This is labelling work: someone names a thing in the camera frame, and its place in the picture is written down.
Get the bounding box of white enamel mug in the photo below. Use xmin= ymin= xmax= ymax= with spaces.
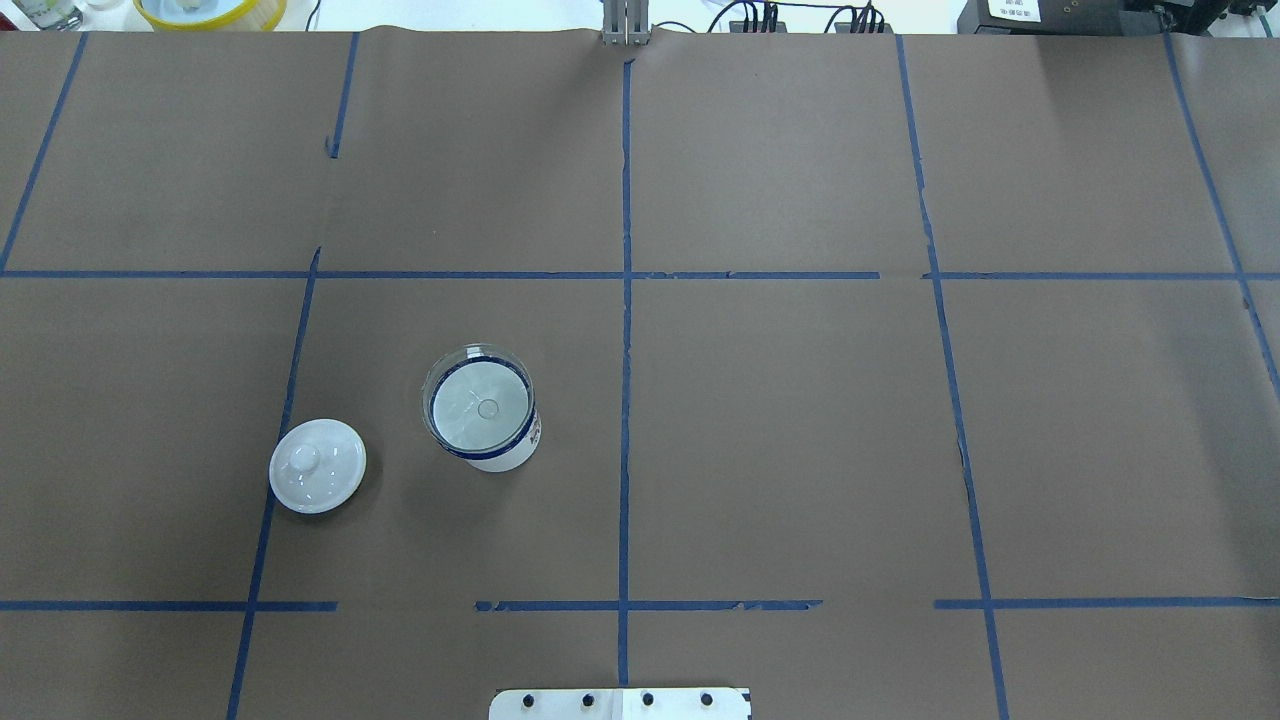
xmin=430 ymin=360 xmax=543 ymax=474

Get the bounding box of clear plastic funnel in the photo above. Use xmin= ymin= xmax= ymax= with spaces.
xmin=421 ymin=343 xmax=536 ymax=457

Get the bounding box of white mug lid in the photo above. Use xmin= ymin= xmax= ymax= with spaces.
xmin=268 ymin=419 xmax=369 ymax=515

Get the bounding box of black computer box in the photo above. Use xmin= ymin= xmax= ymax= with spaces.
xmin=956 ymin=1 xmax=1165 ymax=37

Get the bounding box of yellow tape roll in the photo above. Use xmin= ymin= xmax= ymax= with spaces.
xmin=132 ymin=0 xmax=288 ymax=32

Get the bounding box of aluminium frame post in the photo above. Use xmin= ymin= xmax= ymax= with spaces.
xmin=600 ymin=0 xmax=652 ymax=46

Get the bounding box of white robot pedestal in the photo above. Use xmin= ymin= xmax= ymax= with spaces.
xmin=488 ymin=687 xmax=753 ymax=719

